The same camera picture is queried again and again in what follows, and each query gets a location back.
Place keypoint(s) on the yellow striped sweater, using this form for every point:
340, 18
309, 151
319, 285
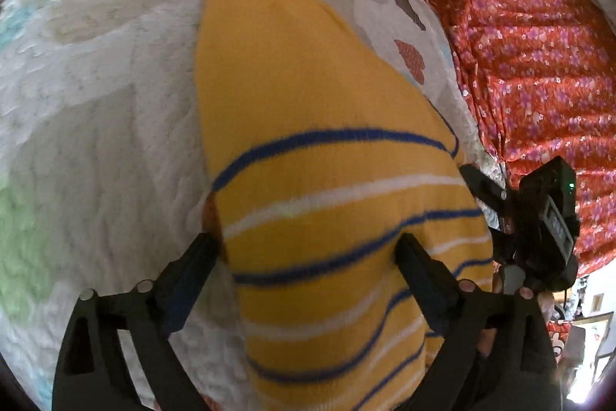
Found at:
313, 160

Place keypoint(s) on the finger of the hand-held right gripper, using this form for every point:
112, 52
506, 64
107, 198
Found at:
483, 189

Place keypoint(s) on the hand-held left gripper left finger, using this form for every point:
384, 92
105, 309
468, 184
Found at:
192, 281

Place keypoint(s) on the white patterned fleece blanket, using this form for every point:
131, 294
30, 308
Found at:
96, 103

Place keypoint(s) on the person's right hand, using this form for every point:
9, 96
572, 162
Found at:
546, 307

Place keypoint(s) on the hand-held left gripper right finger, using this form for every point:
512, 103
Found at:
423, 281

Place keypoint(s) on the red floral quilt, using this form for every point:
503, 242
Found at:
529, 64

